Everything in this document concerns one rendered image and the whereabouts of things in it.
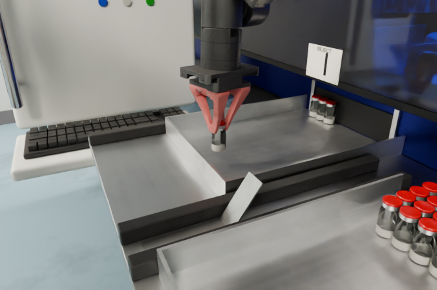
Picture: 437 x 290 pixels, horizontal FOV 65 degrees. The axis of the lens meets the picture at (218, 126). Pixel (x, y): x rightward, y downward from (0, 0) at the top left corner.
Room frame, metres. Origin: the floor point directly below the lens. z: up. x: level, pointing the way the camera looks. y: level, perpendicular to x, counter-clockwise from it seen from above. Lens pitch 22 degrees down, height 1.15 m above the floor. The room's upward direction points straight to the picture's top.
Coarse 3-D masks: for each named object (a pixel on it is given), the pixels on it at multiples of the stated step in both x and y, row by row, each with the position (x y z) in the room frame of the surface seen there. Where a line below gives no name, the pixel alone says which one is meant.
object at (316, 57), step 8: (312, 48) 0.64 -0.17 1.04; (320, 48) 0.62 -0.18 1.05; (328, 48) 0.60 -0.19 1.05; (312, 56) 0.64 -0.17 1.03; (320, 56) 0.62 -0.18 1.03; (328, 56) 0.60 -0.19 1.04; (336, 56) 0.58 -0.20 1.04; (312, 64) 0.64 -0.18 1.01; (320, 64) 0.62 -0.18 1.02; (328, 64) 0.60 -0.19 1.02; (336, 64) 0.58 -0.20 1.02; (312, 72) 0.63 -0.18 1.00; (320, 72) 0.61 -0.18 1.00; (328, 72) 0.60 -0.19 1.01; (336, 72) 0.58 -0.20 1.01; (328, 80) 0.59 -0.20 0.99; (336, 80) 0.58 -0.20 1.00
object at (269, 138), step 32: (192, 128) 0.64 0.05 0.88; (256, 128) 0.64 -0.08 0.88; (288, 128) 0.64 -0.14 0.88; (320, 128) 0.64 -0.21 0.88; (192, 160) 0.49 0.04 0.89; (224, 160) 0.50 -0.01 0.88; (256, 160) 0.50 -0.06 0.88; (288, 160) 0.50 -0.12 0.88; (320, 160) 0.45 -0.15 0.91; (224, 192) 0.38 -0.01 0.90
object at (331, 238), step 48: (384, 192) 0.39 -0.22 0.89; (192, 240) 0.27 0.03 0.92; (240, 240) 0.30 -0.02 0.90; (288, 240) 0.31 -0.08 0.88; (336, 240) 0.31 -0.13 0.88; (384, 240) 0.31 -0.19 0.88; (192, 288) 0.24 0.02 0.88; (240, 288) 0.24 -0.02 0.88; (288, 288) 0.24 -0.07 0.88; (336, 288) 0.24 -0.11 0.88; (384, 288) 0.24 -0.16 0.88; (432, 288) 0.24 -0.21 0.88
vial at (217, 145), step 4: (220, 128) 0.48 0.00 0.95; (220, 132) 0.48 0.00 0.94; (224, 132) 0.48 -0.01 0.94; (212, 136) 0.48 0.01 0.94; (216, 136) 0.48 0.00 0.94; (220, 136) 0.48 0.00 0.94; (224, 136) 0.48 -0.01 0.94; (212, 140) 0.48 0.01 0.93; (216, 140) 0.48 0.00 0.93; (220, 140) 0.48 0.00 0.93; (224, 140) 0.48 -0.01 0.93; (212, 144) 0.48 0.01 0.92; (216, 144) 0.48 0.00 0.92; (220, 144) 0.48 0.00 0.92; (224, 144) 0.48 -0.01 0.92; (212, 148) 0.48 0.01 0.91; (216, 148) 0.48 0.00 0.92; (220, 148) 0.48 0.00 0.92; (224, 148) 0.48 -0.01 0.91
